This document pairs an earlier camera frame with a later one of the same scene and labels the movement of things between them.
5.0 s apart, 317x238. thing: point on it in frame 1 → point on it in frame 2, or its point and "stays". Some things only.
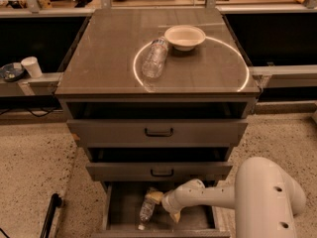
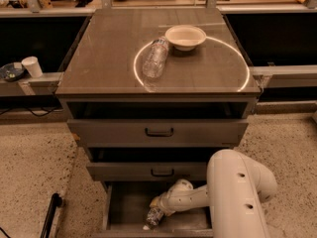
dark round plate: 12,71 stays
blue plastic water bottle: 148,206 → 154,216
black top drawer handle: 158,135 stays
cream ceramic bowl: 184,37 stays
